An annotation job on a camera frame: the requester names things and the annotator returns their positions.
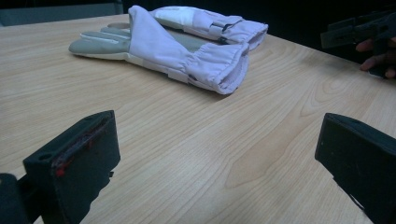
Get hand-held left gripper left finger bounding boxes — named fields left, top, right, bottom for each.
left=22, top=109, right=121, bottom=224

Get light purple glove grey fingers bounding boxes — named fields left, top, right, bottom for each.
left=67, top=5, right=251, bottom=96
left=148, top=6, right=269, bottom=51

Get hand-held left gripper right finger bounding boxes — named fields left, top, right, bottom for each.
left=314, top=112, right=396, bottom=224

